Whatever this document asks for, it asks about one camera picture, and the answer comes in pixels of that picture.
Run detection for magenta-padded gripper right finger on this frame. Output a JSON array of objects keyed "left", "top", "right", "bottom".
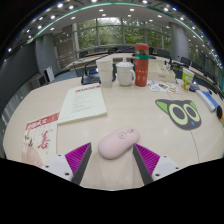
[{"left": 132, "top": 143, "right": 181, "bottom": 186}]

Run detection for black cat-face mouse pad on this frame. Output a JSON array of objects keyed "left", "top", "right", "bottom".
[{"left": 155, "top": 98, "right": 203, "bottom": 131}]

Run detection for white lidded ceramic mug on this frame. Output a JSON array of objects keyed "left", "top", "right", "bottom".
[{"left": 115, "top": 57, "right": 136, "bottom": 87}]

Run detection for cream cardboard box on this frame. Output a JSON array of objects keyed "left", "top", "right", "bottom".
[{"left": 147, "top": 59, "right": 177, "bottom": 84}]

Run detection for blue and white book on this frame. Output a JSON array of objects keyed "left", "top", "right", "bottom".
[{"left": 194, "top": 89, "right": 219, "bottom": 113}]

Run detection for dark office chairs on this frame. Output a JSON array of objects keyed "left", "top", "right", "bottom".
[{"left": 79, "top": 46, "right": 214, "bottom": 78}]

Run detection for round ceiling lights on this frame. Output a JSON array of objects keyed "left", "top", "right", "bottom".
[{"left": 6, "top": 0, "right": 221, "bottom": 54}]

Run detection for green-printed paper drink cup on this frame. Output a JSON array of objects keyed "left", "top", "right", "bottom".
[{"left": 181, "top": 67, "right": 195, "bottom": 91}]

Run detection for curved wooden conference table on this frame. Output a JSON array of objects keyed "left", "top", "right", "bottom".
[{"left": 66, "top": 52, "right": 223, "bottom": 94}]

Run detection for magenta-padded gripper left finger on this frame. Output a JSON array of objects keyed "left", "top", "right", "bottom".
[{"left": 42, "top": 142, "right": 93, "bottom": 186}]

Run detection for red drink bottle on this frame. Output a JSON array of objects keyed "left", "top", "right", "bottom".
[{"left": 134, "top": 42, "right": 150, "bottom": 88}]

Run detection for cream paper booklet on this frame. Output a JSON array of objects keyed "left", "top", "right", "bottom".
[{"left": 57, "top": 83, "right": 108, "bottom": 126}]

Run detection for colourful sticker sheet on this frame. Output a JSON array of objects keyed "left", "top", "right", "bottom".
[{"left": 147, "top": 79, "right": 182, "bottom": 95}]

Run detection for red fan-print magazine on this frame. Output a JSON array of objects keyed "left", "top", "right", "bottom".
[{"left": 21, "top": 112, "right": 60, "bottom": 168}]

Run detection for white paper cup stack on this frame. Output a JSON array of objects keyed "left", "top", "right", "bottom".
[{"left": 95, "top": 57, "right": 114, "bottom": 88}]

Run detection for pink computer mouse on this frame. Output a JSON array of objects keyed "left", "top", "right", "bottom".
[{"left": 97, "top": 125, "right": 141, "bottom": 160}]

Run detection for black handheld microphone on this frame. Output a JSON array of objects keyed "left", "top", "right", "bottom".
[{"left": 215, "top": 104, "right": 224, "bottom": 123}]

